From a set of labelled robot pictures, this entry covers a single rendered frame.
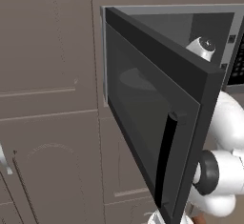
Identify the taupe tall cupboard door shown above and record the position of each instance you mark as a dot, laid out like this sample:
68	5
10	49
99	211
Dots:
44	37

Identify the grey microwave oven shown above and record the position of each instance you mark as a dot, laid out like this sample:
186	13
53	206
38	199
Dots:
178	10

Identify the taupe drawer front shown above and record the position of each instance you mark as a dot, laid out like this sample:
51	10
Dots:
127	212

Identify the taupe low cupboard door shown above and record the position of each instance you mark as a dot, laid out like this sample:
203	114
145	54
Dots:
54	170

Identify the black microwave door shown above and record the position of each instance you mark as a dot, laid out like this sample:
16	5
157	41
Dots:
139	85

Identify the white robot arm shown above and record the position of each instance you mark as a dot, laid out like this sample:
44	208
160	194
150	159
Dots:
228	123

